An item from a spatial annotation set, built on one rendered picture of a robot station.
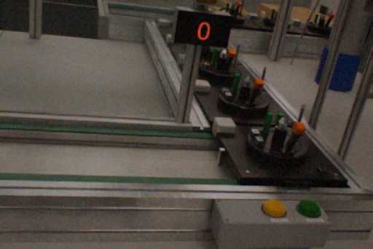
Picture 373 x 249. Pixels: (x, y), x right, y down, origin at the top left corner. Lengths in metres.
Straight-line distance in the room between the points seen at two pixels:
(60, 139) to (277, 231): 0.52
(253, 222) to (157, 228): 0.18
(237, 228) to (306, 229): 0.13
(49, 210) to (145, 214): 0.17
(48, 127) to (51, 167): 0.12
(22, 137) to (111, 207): 0.32
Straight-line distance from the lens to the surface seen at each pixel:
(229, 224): 0.82
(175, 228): 0.89
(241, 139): 1.08
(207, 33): 1.01
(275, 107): 1.32
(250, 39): 2.23
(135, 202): 0.84
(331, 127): 1.59
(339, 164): 1.12
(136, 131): 1.09
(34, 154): 1.03
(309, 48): 2.36
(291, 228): 0.87
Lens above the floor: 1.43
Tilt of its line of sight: 25 degrees down
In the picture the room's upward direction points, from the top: 10 degrees clockwise
